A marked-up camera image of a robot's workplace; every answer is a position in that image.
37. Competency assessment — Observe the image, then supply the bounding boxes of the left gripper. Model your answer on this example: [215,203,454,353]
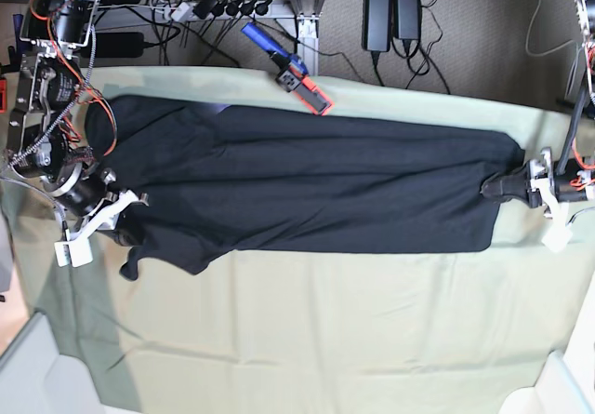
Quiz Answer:
[481,147,569,228]

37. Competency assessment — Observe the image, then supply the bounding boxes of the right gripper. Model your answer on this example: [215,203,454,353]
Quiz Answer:
[65,190,150,247]

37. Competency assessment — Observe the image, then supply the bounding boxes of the dark navy T-shirt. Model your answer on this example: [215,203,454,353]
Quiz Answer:
[85,95,524,280]

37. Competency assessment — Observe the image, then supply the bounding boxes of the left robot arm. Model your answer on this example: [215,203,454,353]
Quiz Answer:
[481,0,594,228]

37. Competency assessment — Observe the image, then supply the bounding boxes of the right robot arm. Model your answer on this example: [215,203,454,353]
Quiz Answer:
[5,0,144,247]

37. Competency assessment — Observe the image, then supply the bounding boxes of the black power brick left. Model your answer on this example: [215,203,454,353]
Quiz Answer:
[96,32,145,59]

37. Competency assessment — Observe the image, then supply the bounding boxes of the white bin at left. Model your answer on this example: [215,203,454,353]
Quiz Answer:
[1,313,105,413]

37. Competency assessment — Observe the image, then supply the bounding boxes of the white bin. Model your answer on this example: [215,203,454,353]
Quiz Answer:
[1,313,105,413]
[499,350,594,414]

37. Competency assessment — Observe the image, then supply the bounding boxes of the orange clamp pad left edge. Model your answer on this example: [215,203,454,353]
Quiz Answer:
[0,77,7,114]

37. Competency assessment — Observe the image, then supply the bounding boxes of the blue clamp at left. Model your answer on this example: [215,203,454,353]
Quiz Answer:
[1,14,32,74]

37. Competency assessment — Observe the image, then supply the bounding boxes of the white bin at right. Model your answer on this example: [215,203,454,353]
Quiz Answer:
[499,350,594,414]

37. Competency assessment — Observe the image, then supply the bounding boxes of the light green table cloth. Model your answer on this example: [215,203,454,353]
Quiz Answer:
[0,63,595,414]

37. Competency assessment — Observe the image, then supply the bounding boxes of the white power strip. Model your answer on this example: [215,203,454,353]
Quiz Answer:
[164,0,274,23]

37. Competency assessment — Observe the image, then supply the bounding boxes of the blue orange bar clamp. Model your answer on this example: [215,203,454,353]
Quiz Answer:
[241,22,334,115]

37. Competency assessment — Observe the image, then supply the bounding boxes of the black power adapter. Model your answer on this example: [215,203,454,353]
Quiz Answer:
[393,0,422,41]
[362,0,390,52]

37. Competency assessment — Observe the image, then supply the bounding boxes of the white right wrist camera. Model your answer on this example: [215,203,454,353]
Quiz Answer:
[54,238,93,268]

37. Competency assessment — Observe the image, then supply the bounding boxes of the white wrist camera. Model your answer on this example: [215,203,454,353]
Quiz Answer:
[541,225,573,253]
[54,238,93,268]

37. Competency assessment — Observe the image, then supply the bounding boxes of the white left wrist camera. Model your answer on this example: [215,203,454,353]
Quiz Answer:
[541,225,573,253]

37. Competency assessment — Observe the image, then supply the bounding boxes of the grey braided cable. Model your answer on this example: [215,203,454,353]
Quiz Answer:
[487,0,577,58]

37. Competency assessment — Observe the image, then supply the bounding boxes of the aluminium frame column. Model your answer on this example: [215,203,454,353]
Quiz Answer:
[264,0,324,75]

